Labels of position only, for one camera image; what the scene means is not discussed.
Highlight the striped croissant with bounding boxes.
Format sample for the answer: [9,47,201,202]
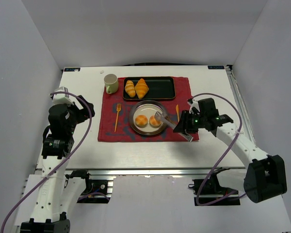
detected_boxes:
[135,78,149,99]
[125,80,136,98]

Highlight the metal serving tongs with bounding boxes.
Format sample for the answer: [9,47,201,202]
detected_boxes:
[154,111,193,142]

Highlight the round bread bun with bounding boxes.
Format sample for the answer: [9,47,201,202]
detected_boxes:
[134,115,148,128]
[149,115,162,128]

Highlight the left striped croissant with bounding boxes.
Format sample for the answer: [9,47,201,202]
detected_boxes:
[125,80,136,98]

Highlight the blue table label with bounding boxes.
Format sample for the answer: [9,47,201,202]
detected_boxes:
[64,67,81,72]
[208,66,225,70]

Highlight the left blue table label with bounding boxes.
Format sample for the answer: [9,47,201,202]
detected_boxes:
[64,67,81,72]

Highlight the right blue table label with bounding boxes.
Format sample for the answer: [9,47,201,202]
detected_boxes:
[208,66,225,70]

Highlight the orange plastic knife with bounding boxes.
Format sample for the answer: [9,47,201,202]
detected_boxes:
[176,104,180,122]

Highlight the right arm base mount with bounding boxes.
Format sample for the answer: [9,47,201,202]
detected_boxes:
[188,179,241,206]

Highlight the aluminium table frame rail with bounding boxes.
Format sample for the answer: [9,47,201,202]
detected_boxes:
[225,65,265,174]

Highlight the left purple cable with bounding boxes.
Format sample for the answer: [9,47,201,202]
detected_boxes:
[0,91,96,233]

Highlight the black rectangular tray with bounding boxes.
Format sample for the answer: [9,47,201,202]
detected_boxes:
[123,76,176,101]

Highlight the pale green mug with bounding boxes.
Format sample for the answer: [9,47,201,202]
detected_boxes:
[104,74,119,94]

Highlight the dark rimmed white plate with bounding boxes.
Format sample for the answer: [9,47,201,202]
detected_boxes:
[128,100,168,136]

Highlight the red patterned placemat cloth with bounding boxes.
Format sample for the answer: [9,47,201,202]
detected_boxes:
[97,77,192,142]

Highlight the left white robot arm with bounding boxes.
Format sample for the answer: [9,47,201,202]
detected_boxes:
[20,91,95,233]

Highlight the right striped croissant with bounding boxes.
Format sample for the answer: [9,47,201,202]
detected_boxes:
[135,78,149,99]

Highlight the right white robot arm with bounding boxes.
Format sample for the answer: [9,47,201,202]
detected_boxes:
[173,111,287,203]

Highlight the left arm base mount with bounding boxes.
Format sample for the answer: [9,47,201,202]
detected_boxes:
[65,170,111,204]

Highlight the orange plastic fork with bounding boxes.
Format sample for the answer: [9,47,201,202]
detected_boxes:
[114,103,121,132]

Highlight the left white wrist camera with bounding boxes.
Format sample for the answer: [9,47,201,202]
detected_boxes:
[49,86,74,105]

